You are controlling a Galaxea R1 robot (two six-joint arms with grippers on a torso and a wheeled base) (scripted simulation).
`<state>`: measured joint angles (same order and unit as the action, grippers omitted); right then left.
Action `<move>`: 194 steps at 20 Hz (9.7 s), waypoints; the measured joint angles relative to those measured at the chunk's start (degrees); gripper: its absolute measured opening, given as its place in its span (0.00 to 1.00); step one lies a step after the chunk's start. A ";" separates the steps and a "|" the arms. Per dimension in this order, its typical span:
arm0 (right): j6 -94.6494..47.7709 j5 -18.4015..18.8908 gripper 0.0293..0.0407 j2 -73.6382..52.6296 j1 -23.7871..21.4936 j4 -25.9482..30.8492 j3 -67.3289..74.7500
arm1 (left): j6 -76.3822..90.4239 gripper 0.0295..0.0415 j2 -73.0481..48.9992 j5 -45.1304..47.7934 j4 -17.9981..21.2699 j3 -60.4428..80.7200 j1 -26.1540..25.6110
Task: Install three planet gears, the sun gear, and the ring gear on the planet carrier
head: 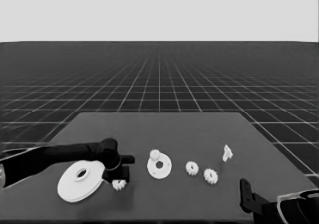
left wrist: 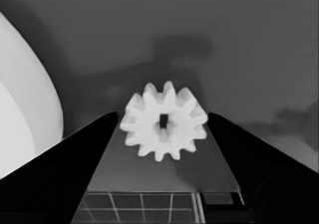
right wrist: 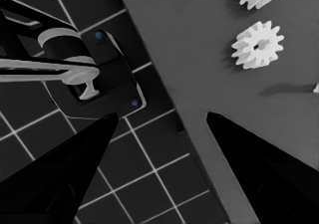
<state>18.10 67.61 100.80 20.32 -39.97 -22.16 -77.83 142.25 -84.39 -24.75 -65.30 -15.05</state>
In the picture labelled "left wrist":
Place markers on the white toothed gear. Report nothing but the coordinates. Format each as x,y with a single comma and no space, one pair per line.
146,131

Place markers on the dark robot body block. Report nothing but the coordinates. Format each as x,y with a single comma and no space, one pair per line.
222,210

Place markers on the large thick white disc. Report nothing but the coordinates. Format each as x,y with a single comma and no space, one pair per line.
20,101

